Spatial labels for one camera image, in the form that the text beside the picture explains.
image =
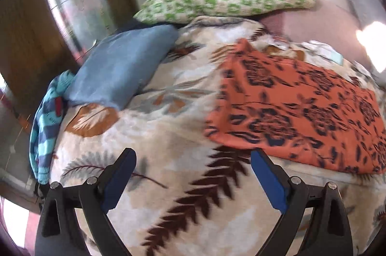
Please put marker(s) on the leaf print blanket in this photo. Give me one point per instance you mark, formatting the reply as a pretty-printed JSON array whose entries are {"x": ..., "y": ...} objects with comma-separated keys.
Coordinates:
[{"x": 169, "y": 138}]

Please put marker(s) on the white sock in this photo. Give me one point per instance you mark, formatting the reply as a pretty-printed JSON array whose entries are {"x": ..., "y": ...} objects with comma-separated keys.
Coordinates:
[{"x": 313, "y": 45}]

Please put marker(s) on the blue folded cloth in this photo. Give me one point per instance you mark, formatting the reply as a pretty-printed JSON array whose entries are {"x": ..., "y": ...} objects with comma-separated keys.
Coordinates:
[{"x": 120, "y": 70}]

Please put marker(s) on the light blue small cloth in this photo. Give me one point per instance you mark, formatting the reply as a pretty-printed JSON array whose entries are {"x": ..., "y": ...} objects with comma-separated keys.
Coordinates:
[{"x": 334, "y": 56}]

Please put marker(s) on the pink bed sheet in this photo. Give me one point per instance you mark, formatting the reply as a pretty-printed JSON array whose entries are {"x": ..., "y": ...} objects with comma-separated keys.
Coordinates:
[{"x": 307, "y": 24}]

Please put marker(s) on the orange floral shirt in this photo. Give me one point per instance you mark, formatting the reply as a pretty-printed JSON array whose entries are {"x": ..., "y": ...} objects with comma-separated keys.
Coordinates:
[{"x": 295, "y": 111}]

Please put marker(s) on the blue striped garment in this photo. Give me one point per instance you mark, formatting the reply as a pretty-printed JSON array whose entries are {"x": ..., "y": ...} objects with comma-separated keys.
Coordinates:
[{"x": 48, "y": 123}]

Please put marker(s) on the grey pillow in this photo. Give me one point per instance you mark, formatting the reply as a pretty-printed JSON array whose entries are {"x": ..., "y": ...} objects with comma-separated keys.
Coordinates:
[{"x": 359, "y": 12}]

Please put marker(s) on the wooden door with glass panel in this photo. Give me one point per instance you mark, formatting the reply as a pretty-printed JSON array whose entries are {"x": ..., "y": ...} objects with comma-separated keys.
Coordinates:
[{"x": 36, "y": 33}]

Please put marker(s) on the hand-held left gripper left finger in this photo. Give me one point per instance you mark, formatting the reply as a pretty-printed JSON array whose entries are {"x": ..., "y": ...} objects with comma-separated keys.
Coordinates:
[{"x": 116, "y": 180}]

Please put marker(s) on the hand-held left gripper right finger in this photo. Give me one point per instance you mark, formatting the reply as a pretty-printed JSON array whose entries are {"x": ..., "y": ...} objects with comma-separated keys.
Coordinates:
[{"x": 273, "y": 180}]

